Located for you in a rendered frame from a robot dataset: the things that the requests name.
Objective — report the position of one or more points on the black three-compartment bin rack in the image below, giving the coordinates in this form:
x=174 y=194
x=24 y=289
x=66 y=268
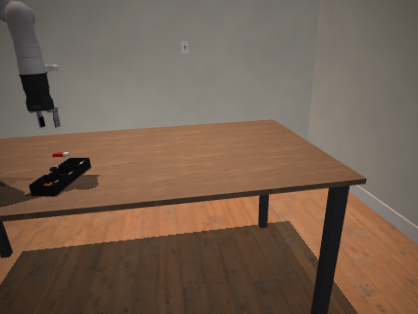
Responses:
x=60 y=177

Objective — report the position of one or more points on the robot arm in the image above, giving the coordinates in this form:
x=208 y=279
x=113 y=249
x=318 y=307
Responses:
x=20 y=21

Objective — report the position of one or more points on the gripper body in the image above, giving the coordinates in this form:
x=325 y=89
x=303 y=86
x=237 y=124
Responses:
x=32 y=72

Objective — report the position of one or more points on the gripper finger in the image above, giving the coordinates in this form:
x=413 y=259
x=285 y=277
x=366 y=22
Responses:
x=40 y=118
x=55 y=116

